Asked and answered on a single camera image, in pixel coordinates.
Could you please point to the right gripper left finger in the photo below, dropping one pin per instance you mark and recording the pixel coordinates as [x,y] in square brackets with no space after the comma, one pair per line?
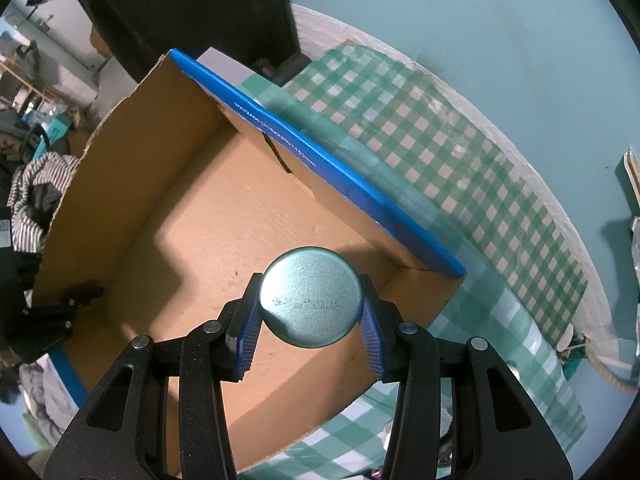
[121,432]

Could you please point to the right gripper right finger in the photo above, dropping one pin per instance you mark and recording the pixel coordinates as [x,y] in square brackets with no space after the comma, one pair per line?
[496,431]

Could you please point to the teal metal tin can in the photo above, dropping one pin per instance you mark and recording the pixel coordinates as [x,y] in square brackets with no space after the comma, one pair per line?
[310,297]

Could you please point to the blue cardboard box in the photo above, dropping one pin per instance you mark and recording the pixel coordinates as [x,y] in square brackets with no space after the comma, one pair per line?
[188,188]

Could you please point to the green checkered tablecloth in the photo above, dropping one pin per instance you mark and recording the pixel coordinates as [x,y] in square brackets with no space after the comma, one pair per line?
[483,306]

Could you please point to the striped clothing pile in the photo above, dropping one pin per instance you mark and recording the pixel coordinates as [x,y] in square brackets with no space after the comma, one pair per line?
[36,192]

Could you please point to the small-check green cloth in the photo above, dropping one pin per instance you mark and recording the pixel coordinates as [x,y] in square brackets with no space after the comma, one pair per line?
[400,116]

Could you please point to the wooden plank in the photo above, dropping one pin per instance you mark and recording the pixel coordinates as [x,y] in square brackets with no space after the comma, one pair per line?
[632,169]

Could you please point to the black hanging garment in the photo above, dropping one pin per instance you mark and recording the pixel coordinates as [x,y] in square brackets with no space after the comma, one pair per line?
[259,34]

